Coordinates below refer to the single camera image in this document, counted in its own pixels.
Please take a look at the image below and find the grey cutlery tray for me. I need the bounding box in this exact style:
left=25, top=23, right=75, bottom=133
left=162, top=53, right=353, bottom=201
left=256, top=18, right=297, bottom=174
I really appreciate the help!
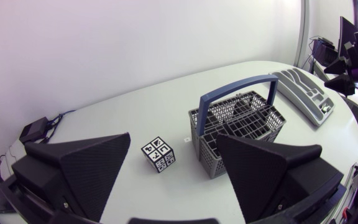
left=268, top=67, right=336, bottom=127

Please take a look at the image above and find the grey cutlery basket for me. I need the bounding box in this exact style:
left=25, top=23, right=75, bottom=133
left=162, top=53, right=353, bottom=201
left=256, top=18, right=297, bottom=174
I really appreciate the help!
left=188, top=73, right=287, bottom=180

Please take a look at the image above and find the black power brick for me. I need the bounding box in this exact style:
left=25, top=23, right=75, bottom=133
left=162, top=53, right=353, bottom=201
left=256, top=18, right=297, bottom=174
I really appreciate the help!
left=19, top=116, right=50, bottom=144

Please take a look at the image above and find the power brick cable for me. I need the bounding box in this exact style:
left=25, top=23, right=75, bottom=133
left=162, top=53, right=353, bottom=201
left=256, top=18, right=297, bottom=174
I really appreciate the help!
left=44, top=109, right=76, bottom=144

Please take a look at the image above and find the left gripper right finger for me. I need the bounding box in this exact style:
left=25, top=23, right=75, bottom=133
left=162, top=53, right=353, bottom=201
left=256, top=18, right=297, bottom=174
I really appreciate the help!
left=216, top=133, right=344, bottom=224

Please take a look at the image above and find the black-and-white patterned cube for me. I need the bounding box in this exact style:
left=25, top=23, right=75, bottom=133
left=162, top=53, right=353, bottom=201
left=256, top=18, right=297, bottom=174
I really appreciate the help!
left=140, top=136, right=177, bottom=174

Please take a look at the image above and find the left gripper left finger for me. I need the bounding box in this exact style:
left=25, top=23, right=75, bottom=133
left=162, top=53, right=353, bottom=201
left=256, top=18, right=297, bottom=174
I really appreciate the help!
left=11, top=133, right=132, bottom=223

